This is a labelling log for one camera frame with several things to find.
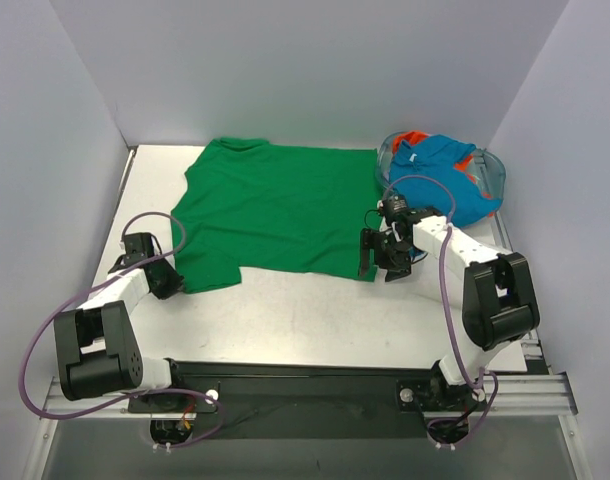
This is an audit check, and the green t shirt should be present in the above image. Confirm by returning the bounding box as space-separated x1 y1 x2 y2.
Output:
171 137 381 293

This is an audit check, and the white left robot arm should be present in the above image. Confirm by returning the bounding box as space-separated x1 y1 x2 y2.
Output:
53 232 188 412

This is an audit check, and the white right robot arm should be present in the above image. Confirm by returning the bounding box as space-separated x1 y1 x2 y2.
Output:
358 194 540 408

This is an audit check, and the blue t shirt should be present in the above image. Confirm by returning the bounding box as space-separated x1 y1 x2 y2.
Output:
387 134 501 261

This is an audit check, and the orange t shirt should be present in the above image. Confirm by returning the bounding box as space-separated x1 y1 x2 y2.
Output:
390 130 498 217

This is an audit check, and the clear blue plastic bin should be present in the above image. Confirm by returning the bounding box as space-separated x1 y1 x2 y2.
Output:
375 131 506 200

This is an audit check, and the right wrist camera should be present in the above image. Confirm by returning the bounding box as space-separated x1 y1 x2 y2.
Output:
377 195 409 222

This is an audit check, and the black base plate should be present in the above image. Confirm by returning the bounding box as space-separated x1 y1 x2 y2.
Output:
119 359 486 441

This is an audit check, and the aluminium frame rail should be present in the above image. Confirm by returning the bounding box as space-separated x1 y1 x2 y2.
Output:
46 139 576 448

